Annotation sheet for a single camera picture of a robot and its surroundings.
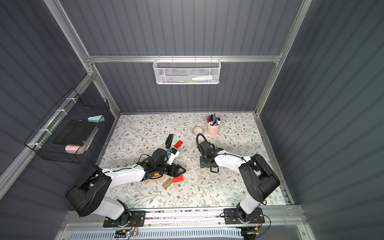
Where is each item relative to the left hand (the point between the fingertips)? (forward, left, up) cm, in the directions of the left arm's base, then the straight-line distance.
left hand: (183, 171), depth 84 cm
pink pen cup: (+29, -19, +4) cm, 35 cm away
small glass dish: (+34, -9, -5) cm, 36 cm away
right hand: (+7, -14, -4) cm, 16 cm away
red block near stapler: (+22, +4, -4) cm, 23 cm away
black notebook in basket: (+8, +50, +27) cm, 57 cm away
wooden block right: (-5, +9, -4) cm, 11 cm away
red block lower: (-2, +2, -4) cm, 5 cm away
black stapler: (+23, +11, -1) cm, 25 cm away
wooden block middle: (-5, +10, +5) cm, 12 cm away
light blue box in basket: (+21, +47, +22) cm, 56 cm away
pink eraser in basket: (0, +48, +24) cm, 53 cm away
